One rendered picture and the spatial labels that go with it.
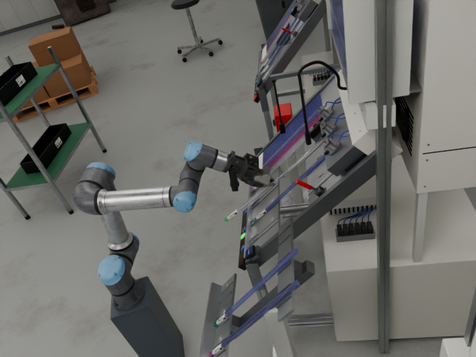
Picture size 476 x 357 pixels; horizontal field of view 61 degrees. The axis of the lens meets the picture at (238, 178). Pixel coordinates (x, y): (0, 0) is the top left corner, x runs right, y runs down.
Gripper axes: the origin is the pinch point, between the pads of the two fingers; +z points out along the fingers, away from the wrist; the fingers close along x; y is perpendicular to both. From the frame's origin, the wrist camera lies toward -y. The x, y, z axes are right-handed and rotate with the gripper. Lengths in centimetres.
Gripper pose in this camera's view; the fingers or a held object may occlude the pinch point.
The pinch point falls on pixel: (270, 183)
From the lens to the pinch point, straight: 157.7
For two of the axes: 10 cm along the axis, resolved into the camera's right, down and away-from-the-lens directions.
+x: 0.3, -6.9, 7.2
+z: 9.2, 3.1, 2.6
